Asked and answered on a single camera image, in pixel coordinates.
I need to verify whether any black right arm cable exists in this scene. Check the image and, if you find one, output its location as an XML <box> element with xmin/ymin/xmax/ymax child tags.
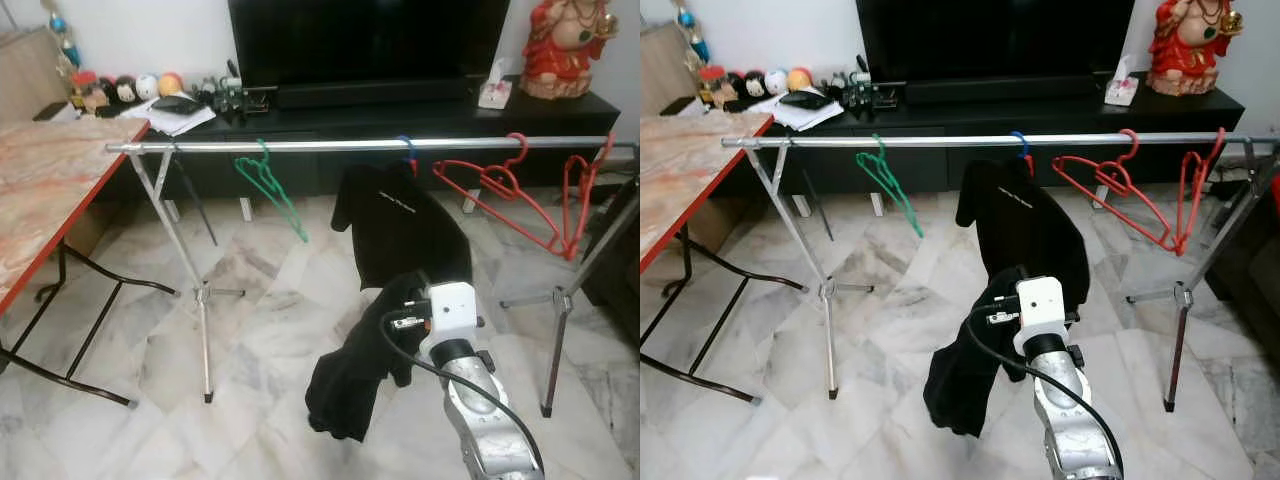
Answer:
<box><xmin>962</xmin><ymin>305</ymin><xmax>1126</xmax><ymax>480</ymax></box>
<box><xmin>378</xmin><ymin>308</ymin><xmax>546</xmax><ymax>480</ymax></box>

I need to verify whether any black TV cabinet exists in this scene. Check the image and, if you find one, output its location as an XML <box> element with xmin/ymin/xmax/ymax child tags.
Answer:
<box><xmin>760</xmin><ymin>85</ymin><xmax>1246</xmax><ymax>196</ymax></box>
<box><xmin>140</xmin><ymin>88</ymin><xmax>621</xmax><ymax>201</ymax></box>

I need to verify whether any red plastic hanger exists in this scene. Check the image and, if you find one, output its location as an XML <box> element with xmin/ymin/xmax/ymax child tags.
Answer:
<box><xmin>1050</xmin><ymin>128</ymin><xmax>1176</xmax><ymax>249</ymax></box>
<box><xmin>560</xmin><ymin>132</ymin><xmax>617</xmax><ymax>263</ymax></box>
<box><xmin>432</xmin><ymin>132</ymin><xmax>561</xmax><ymax>253</ymax></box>
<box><xmin>1172</xmin><ymin>126</ymin><xmax>1227</xmax><ymax>257</ymax></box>

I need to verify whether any black shirt with yellow logo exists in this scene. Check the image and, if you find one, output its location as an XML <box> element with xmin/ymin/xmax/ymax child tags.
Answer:
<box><xmin>304</xmin><ymin>268</ymin><xmax>433</xmax><ymax>444</ymax></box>
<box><xmin>922</xmin><ymin>265</ymin><xmax>1031</xmax><ymax>439</ymax></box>

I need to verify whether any white paper stack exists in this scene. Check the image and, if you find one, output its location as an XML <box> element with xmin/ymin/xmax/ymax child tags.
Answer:
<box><xmin>145</xmin><ymin>95</ymin><xmax>218</xmax><ymax>137</ymax></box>
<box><xmin>775</xmin><ymin>90</ymin><xmax>846</xmax><ymax>133</ymax></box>

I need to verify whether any silver metal clothes rack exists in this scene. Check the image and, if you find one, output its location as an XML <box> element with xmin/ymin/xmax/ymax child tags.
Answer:
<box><xmin>720</xmin><ymin>130</ymin><xmax>1280</xmax><ymax>413</ymax></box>
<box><xmin>105</xmin><ymin>135</ymin><xmax>641</xmax><ymax>419</ymax></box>

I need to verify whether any black television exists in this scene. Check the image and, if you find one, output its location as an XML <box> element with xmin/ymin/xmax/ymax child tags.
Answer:
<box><xmin>227</xmin><ymin>0</ymin><xmax>511</xmax><ymax>89</ymax></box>
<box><xmin>856</xmin><ymin>0</ymin><xmax>1137</xmax><ymax>86</ymax></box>

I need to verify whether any light wooden cabinet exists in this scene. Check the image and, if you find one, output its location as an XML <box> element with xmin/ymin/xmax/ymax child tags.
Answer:
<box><xmin>640</xmin><ymin>22</ymin><xmax>701</xmax><ymax>119</ymax></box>
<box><xmin>0</xmin><ymin>25</ymin><xmax>73</xmax><ymax>126</ymax></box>

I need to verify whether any white tissue box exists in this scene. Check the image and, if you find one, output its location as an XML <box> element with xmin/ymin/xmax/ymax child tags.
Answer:
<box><xmin>1103</xmin><ymin>55</ymin><xmax>1141</xmax><ymax>106</ymax></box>
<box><xmin>477</xmin><ymin>58</ymin><xmax>514</xmax><ymax>109</ymax></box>

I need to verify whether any green plastic hanger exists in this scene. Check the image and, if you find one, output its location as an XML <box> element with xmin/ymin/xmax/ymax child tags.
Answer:
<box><xmin>234</xmin><ymin>138</ymin><xmax>311</xmax><ymax>244</ymax></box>
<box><xmin>855</xmin><ymin>134</ymin><xmax>926</xmax><ymax>239</ymax></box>

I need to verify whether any marble folding table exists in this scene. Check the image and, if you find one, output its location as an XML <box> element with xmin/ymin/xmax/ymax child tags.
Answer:
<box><xmin>640</xmin><ymin>112</ymin><xmax>809</xmax><ymax>406</ymax></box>
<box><xmin>0</xmin><ymin>115</ymin><xmax>181</xmax><ymax>409</ymax></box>

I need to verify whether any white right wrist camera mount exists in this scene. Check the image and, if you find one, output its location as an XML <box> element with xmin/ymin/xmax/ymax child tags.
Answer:
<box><xmin>427</xmin><ymin>281</ymin><xmax>478</xmax><ymax>343</ymax></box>
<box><xmin>1015</xmin><ymin>277</ymin><xmax>1065</xmax><ymax>343</ymax></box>

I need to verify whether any black soundbar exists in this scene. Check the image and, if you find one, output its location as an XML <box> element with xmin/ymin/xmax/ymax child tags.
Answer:
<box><xmin>277</xmin><ymin>78</ymin><xmax>479</xmax><ymax>109</ymax></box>
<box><xmin>905</xmin><ymin>75</ymin><xmax>1106</xmax><ymax>106</ymax></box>

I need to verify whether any red Buddha statue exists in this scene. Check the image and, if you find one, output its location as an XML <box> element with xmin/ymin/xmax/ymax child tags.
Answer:
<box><xmin>520</xmin><ymin>0</ymin><xmax>619</xmax><ymax>101</ymax></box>
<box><xmin>1147</xmin><ymin>0</ymin><xmax>1246</xmax><ymax>98</ymax></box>

